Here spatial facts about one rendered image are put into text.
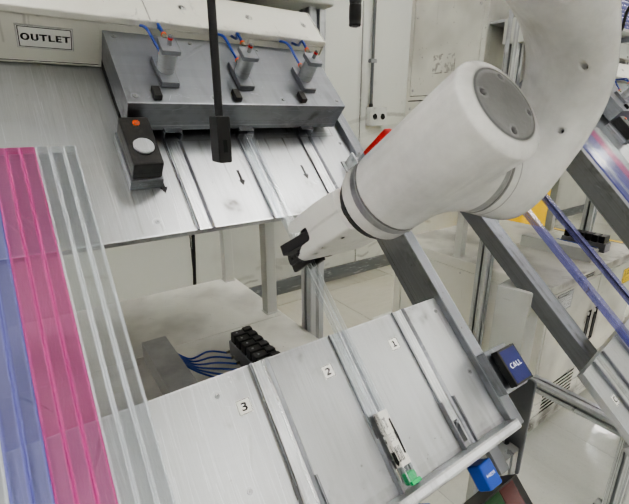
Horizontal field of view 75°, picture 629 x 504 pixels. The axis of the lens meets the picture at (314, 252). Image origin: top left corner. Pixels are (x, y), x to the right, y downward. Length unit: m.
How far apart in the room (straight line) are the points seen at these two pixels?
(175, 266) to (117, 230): 1.87
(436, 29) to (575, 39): 1.31
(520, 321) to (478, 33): 0.99
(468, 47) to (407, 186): 1.24
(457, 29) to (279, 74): 0.98
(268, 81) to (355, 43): 2.21
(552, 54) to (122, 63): 0.49
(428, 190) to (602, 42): 0.15
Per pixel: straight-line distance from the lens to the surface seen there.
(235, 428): 0.46
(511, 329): 0.85
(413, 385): 0.57
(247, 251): 2.53
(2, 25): 0.68
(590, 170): 1.35
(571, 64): 0.38
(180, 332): 1.06
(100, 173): 0.58
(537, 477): 1.69
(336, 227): 0.41
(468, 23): 1.58
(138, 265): 2.34
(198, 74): 0.65
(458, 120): 0.31
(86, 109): 0.65
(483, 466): 0.60
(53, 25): 0.68
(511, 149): 0.32
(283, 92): 0.68
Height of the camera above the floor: 1.12
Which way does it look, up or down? 18 degrees down
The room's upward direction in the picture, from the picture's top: straight up
